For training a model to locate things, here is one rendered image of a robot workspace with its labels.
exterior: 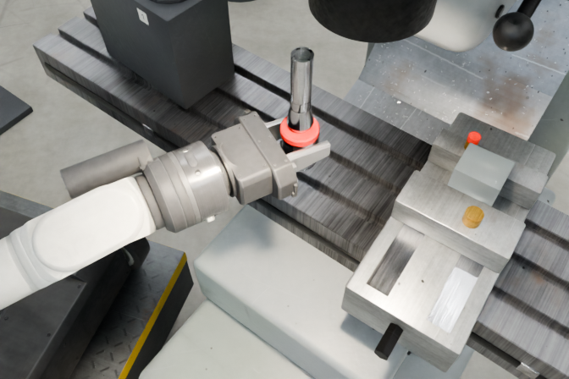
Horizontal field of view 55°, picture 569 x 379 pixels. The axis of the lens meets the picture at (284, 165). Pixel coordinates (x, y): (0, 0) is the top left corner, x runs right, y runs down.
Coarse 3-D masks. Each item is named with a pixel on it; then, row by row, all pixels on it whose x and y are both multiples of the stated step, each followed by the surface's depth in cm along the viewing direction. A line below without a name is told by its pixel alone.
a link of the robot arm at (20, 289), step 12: (0, 240) 56; (0, 252) 55; (0, 264) 54; (12, 264) 54; (0, 276) 54; (12, 276) 54; (0, 288) 54; (12, 288) 55; (24, 288) 55; (0, 300) 55; (12, 300) 56
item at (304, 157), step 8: (320, 144) 65; (328, 144) 66; (296, 152) 64; (304, 152) 64; (312, 152) 65; (320, 152) 66; (328, 152) 66; (296, 160) 64; (304, 160) 65; (312, 160) 66; (296, 168) 66
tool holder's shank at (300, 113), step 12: (300, 48) 57; (300, 60) 56; (312, 60) 56; (300, 72) 57; (312, 72) 58; (300, 84) 58; (300, 96) 60; (300, 108) 61; (288, 120) 64; (300, 120) 62; (312, 120) 64; (300, 132) 64
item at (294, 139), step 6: (282, 126) 65; (288, 126) 65; (312, 126) 65; (318, 126) 65; (282, 132) 65; (288, 132) 65; (294, 132) 65; (306, 132) 65; (312, 132) 65; (318, 132) 65; (282, 138) 65; (288, 138) 64; (294, 138) 64; (300, 138) 64; (306, 138) 64; (312, 138) 64; (294, 144) 64; (300, 144) 64; (306, 144) 64
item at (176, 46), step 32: (96, 0) 91; (128, 0) 83; (160, 0) 81; (192, 0) 81; (224, 0) 85; (128, 32) 90; (160, 32) 82; (192, 32) 84; (224, 32) 90; (128, 64) 99; (160, 64) 89; (192, 64) 88; (224, 64) 95; (192, 96) 93
